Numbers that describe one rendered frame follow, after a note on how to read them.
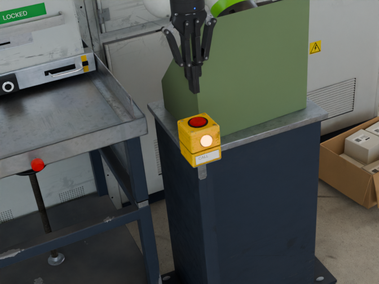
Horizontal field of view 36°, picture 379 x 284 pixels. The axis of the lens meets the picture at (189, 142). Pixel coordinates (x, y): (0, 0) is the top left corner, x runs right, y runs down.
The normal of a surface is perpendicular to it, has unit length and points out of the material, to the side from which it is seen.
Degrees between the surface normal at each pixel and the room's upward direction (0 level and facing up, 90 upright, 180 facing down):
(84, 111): 0
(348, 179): 76
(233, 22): 90
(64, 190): 90
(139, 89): 90
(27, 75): 90
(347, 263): 0
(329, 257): 0
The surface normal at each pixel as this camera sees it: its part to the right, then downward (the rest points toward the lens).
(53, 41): 0.41, 0.46
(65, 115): -0.08, -0.84
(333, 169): -0.83, 0.13
